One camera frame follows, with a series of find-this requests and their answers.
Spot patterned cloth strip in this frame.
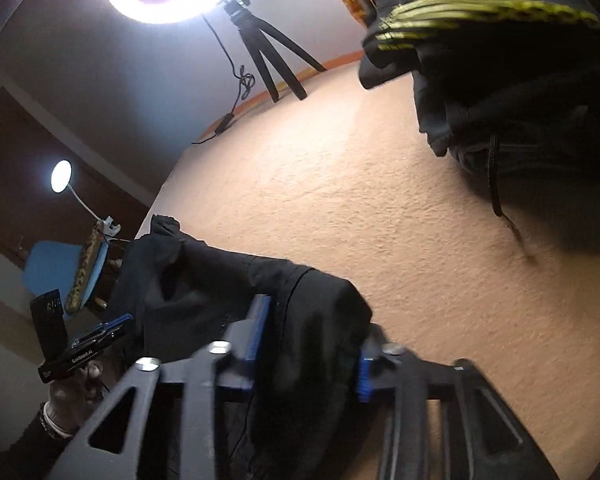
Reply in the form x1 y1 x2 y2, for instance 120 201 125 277
65 229 105 314

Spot black tripod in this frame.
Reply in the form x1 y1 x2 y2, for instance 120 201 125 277
219 0 328 104

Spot blue chair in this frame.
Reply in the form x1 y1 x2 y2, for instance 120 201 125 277
24 240 112 316

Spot black pants with yellow stripes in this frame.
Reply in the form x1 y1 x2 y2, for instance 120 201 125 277
358 0 600 266

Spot person's left hand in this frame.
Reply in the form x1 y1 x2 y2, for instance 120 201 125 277
46 355 112 437

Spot person's left forearm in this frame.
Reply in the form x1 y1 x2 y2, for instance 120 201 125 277
0 412 76 480

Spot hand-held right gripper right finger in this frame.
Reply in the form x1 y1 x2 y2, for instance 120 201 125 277
356 324 563 480

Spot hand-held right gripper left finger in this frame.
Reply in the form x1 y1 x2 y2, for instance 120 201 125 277
45 295 273 480

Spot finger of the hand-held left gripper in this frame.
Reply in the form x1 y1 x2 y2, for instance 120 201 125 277
71 313 135 350

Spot beaded bracelet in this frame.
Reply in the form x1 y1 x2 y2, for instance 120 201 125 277
39 401 76 440

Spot white desk lamp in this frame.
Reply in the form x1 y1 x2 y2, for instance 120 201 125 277
50 160 122 240

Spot black light cable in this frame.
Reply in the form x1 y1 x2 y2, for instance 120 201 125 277
191 16 256 145

